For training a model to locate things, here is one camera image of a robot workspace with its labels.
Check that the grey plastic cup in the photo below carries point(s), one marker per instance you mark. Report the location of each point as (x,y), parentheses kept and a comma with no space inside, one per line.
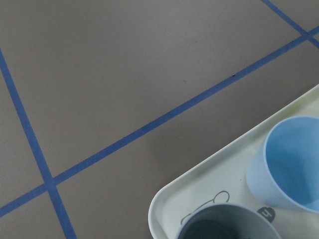
(226,221)

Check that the light blue plastic cup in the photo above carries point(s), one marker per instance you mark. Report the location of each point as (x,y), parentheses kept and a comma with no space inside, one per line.
(284,173)

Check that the cream plastic tray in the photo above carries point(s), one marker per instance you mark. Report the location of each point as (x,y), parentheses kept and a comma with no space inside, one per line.
(221,177)

